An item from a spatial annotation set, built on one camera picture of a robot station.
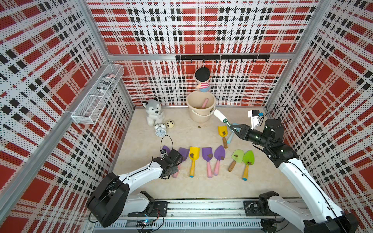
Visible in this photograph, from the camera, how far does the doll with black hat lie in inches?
37.1

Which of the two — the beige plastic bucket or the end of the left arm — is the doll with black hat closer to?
the beige plastic bucket

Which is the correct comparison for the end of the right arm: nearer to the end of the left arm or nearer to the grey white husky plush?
the end of the left arm
